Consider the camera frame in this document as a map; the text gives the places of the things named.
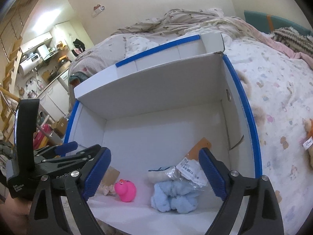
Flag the lace scrunchie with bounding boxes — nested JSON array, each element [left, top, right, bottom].
[[100, 166, 120, 187]]

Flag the packaged lace item with label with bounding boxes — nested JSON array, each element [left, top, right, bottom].
[[166, 157, 209, 189]]

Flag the pink rubber duck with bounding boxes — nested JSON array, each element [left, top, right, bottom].
[[114, 179, 137, 203]]

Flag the orange soft tube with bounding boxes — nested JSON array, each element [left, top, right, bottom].
[[185, 137, 212, 161]]

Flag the person's left hand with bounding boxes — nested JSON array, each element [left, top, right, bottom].
[[1, 193, 32, 234]]

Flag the pink bag on floor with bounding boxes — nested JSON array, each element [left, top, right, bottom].
[[33, 124, 52, 150]]

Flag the cardboard box on floor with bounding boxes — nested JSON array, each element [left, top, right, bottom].
[[51, 117, 68, 137]]

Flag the small white fluffy item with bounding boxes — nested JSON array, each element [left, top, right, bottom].
[[98, 185, 116, 196]]

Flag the white kitchen cabinet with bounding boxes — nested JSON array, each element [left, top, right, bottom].
[[38, 80, 69, 121]]

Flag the cream fluffy toy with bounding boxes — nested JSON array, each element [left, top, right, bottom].
[[148, 166, 180, 184]]

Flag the light blue fluffy scrunchie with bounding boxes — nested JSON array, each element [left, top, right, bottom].
[[151, 180, 202, 214]]

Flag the beige fluffy scrunchie on bed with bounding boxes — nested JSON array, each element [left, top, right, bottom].
[[235, 70, 265, 128]]

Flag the white washing machine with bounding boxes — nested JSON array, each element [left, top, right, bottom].
[[58, 70, 69, 92]]

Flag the white box blue edges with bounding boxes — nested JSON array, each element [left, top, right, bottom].
[[66, 33, 263, 234]]

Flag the orange and beige plush toy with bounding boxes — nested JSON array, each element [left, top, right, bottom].
[[302, 118, 313, 167]]

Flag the white water heater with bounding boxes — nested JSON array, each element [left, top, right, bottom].
[[19, 53, 41, 77]]

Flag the striped knitted throw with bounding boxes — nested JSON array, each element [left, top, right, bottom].
[[271, 27, 313, 57]]

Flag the teal cushion orange stripe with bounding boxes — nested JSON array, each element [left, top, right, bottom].
[[244, 11, 312, 36]]

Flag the beige crumpled blanket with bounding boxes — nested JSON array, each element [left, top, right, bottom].
[[112, 7, 240, 36]]

